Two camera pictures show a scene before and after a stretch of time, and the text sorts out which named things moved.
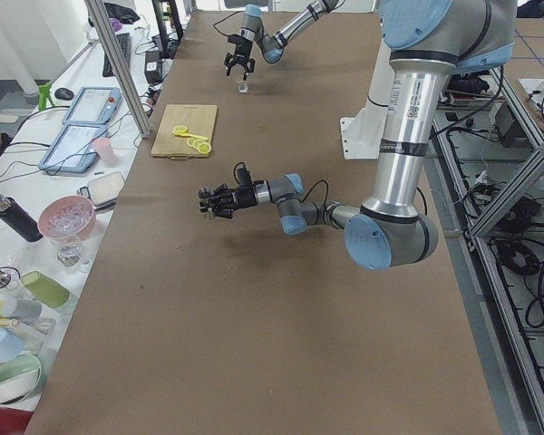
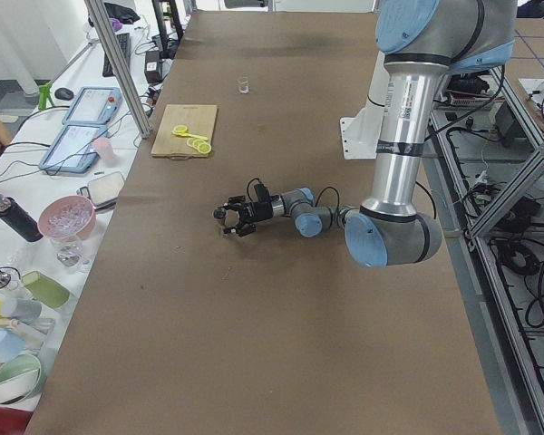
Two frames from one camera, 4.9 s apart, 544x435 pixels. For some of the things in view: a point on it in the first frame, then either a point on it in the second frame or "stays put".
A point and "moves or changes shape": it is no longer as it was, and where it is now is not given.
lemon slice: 204,149 stays put
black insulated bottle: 13,213 stays put
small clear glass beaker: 242,86 stays put
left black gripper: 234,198 → 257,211
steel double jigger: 205,199 moves or changes shape
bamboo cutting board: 199,120 stays put
